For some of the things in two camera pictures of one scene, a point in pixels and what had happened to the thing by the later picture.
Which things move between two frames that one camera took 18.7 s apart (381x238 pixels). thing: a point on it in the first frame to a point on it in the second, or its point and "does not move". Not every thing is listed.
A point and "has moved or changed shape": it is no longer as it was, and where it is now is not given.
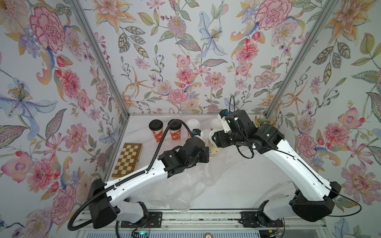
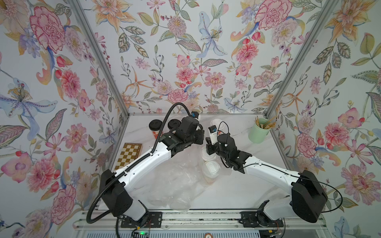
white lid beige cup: [212, 143] has moved or changed shape
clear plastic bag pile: [175, 192] does not move
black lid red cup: [156, 126] does not move
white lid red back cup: [216, 124] does not move
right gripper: [221, 140] to [210, 146]
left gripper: [206, 154] to [200, 133]
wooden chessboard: [128, 160] does not move
